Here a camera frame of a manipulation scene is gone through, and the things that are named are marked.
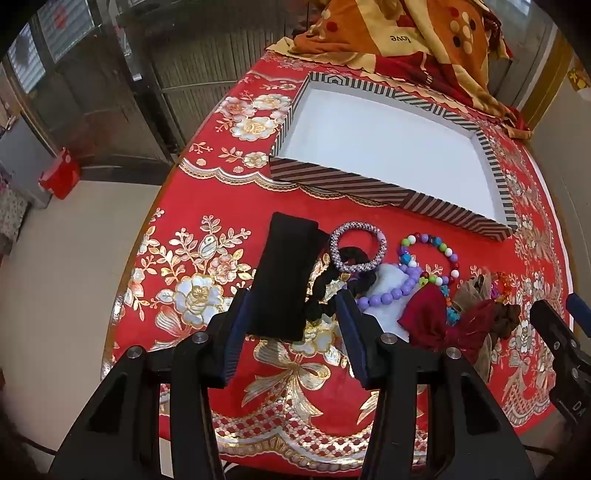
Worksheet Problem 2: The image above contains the brown scrunchie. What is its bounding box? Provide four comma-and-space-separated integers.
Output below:
488, 302, 523, 348

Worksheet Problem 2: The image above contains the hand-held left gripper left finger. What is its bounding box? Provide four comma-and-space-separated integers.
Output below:
48, 288, 252, 480

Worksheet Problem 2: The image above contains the silver purple beaded bracelet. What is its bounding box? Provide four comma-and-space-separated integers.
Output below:
329, 222, 387, 273

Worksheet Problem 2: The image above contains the red box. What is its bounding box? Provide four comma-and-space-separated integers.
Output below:
39, 148, 82, 200

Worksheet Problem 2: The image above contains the white fluffy scrunchie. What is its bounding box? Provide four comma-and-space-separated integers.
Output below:
364, 265, 416, 343

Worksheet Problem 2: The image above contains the red floral tablecloth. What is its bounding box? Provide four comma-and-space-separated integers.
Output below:
104, 51, 573, 467

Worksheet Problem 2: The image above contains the beige leopard bow hair tie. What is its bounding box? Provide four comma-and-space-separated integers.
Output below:
455, 272, 496, 385

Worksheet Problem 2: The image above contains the orange red printed blanket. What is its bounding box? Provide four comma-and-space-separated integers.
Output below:
265, 0, 534, 139

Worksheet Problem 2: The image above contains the multicolour bead bracelet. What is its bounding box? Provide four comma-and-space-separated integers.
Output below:
398, 233, 461, 284

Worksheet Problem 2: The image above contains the purple bead bracelet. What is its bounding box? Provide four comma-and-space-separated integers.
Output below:
355, 265, 423, 311

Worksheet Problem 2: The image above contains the black cloth headband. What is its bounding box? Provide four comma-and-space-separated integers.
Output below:
249, 212, 320, 343

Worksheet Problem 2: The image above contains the red bow hair tie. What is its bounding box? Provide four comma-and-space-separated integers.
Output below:
398, 282, 497, 352

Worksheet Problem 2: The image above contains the orange clear bead bracelet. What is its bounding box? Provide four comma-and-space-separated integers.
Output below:
489, 272, 514, 297

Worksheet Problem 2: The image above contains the black scrunchie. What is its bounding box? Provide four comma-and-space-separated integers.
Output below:
302, 247, 378, 324

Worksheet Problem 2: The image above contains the turquoise green bead bracelet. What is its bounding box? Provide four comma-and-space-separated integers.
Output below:
438, 284, 463, 325

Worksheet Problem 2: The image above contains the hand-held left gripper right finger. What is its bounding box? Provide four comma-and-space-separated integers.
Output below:
335, 293, 536, 480

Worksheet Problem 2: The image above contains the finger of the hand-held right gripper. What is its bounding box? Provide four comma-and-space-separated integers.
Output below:
529, 300, 581, 370
567, 293, 591, 326

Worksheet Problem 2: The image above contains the striped cardboard box tray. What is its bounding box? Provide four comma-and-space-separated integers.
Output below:
269, 71, 514, 241

